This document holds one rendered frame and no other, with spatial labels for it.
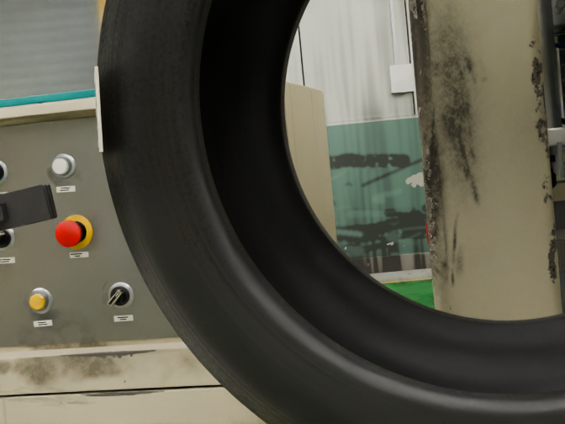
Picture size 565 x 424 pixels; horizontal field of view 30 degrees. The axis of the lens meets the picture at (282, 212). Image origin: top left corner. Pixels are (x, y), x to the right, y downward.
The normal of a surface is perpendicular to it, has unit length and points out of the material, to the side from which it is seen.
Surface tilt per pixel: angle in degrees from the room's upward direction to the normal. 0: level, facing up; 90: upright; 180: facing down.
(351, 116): 90
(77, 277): 90
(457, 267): 90
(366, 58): 90
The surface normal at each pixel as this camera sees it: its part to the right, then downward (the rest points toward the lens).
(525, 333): -0.23, -0.11
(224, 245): -0.36, 0.16
